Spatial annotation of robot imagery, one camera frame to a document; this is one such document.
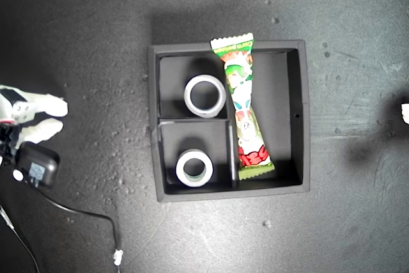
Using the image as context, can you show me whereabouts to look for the thin black and white wire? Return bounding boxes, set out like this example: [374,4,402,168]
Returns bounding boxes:
[0,204,41,273]

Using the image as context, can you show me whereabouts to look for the black tray with wells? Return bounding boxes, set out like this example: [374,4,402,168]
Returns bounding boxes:
[148,40,311,203]

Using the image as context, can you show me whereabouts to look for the black camera cable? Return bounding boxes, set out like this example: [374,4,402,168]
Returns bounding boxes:
[37,186,121,252]

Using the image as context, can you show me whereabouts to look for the red and black arm wires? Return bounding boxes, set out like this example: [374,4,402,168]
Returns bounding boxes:
[0,122,19,167]

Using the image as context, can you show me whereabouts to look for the small white tape roll green core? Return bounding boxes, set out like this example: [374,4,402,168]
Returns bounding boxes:
[175,148,214,188]

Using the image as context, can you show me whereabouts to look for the snack bar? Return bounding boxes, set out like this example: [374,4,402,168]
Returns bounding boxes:
[209,32,275,180]

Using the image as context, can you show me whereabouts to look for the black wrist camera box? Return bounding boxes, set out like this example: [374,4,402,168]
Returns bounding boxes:
[12,141,61,190]

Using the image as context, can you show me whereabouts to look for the large white tape roll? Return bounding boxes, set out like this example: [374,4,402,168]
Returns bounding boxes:
[183,74,227,118]

